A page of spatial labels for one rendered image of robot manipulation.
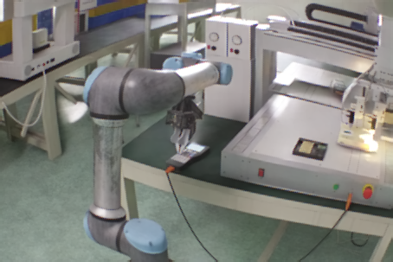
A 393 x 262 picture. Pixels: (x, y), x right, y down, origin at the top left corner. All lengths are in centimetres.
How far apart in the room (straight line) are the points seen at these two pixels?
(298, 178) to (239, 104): 63
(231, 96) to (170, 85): 90
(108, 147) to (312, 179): 68
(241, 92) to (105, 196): 96
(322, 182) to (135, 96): 70
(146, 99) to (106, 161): 21
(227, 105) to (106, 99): 97
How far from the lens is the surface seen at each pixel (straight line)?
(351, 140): 152
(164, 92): 98
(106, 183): 108
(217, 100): 191
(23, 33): 284
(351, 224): 138
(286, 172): 136
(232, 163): 142
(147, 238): 106
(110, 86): 100
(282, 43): 166
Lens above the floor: 152
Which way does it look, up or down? 25 degrees down
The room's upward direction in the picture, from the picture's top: 1 degrees clockwise
